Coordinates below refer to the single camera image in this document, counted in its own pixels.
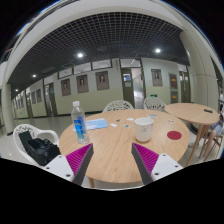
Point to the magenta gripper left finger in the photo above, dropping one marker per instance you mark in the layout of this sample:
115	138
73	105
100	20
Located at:
73	166

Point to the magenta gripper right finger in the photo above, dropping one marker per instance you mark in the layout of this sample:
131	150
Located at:
153	166

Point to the clear plastic water bottle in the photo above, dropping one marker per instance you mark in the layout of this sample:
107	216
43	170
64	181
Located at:
78	118

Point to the red round coaster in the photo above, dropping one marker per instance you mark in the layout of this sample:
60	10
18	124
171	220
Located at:
174	135

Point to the black bag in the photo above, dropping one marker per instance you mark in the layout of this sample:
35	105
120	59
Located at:
42	151

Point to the round wooden table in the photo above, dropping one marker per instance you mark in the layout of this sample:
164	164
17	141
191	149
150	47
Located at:
112	161
193	113

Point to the blue paper booklet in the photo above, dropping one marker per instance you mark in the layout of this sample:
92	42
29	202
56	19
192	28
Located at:
96	124

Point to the small white card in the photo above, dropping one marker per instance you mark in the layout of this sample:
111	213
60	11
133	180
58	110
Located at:
113	125

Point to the white lattice chair right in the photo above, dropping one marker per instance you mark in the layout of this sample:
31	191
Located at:
153	103

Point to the white lattice chair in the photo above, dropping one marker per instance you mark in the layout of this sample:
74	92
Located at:
153	103
118	105

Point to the white lattice chair middle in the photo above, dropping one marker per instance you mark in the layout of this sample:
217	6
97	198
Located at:
118	105

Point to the white chair with bag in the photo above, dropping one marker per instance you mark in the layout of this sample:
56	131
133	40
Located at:
35	133

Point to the open doorway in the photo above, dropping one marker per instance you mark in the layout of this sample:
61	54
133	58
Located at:
133	86

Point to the framed wall portrait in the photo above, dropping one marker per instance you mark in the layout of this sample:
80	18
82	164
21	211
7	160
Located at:
102	80

